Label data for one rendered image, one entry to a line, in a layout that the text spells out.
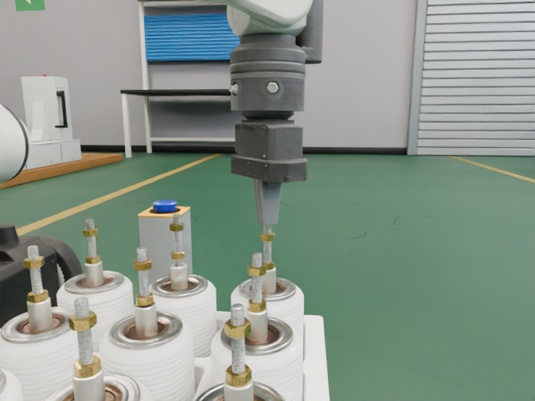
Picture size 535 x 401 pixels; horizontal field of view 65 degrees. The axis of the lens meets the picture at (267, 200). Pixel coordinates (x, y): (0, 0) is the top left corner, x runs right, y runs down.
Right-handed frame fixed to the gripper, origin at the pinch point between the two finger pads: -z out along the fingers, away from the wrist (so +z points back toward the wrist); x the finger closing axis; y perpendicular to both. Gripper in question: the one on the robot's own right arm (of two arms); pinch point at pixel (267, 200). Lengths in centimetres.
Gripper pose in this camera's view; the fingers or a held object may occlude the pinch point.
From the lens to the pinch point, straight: 52.7
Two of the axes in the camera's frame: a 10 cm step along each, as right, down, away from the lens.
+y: -8.4, 1.1, -5.3
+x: -5.4, -1.7, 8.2
